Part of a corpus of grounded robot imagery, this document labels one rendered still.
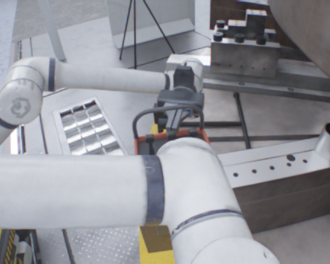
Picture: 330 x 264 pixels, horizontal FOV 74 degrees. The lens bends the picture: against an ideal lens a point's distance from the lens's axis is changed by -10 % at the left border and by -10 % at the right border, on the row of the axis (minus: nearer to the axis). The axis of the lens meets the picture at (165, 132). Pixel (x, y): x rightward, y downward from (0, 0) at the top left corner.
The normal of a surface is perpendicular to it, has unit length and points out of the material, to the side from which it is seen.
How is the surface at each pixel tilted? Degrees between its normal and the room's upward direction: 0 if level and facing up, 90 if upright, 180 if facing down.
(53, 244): 0
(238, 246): 3
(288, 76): 72
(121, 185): 30
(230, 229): 17
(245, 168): 0
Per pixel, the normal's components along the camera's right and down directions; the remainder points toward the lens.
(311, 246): -0.07, -0.74
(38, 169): 0.19, -0.69
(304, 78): -0.26, 0.40
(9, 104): 0.37, 0.55
